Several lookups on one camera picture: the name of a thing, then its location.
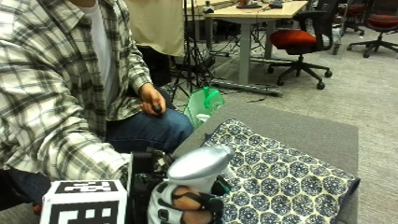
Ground black tripod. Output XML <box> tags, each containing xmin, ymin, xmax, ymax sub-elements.
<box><xmin>168</xmin><ymin>0</ymin><xmax>218</xmax><ymax>101</ymax></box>

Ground blue patterned cushion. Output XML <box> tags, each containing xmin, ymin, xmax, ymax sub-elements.
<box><xmin>201</xmin><ymin>119</ymin><xmax>362</xmax><ymax>224</ymax></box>

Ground black floor cable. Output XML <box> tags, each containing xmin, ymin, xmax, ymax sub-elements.
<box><xmin>245</xmin><ymin>94</ymin><xmax>270</xmax><ymax>104</ymax></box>

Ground green mesh bag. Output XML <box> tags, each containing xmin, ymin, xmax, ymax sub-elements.
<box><xmin>181</xmin><ymin>86</ymin><xmax>228</xmax><ymax>131</ymax></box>

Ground white marker cube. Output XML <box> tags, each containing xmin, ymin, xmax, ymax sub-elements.
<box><xmin>40</xmin><ymin>179</ymin><xmax>129</xmax><ymax>224</ymax></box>

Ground wooden desk with grey legs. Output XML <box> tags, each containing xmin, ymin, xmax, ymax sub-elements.
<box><xmin>204</xmin><ymin>0</ymin><xmax>311</xmax><ymax>97</ymax></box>

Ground black device on desk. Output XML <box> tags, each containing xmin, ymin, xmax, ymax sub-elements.
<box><xmin>236</xmin><ymin>0</ymin><xmax>263</xmax><ymax>9</ymax></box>

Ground person in plaid shirt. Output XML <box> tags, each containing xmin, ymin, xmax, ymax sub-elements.
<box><xmin>0</xmin><ymin>0</ymin><xmax>196</xmax><ymax>216</ymax></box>

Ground black office chair red seat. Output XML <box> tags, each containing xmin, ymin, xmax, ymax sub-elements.
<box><xmin>337</xmin><ymin>0</ymin><xmax>367</xmax><ymax>37</ymax></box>
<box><xmin>346</xmin><ymin>0</ymin><xmax>398</xmax><ymax>60</ymax></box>
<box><xmin>266</xmin><ymin>0</ymin><xmax>342</xmax><ymax>91</ymax></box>

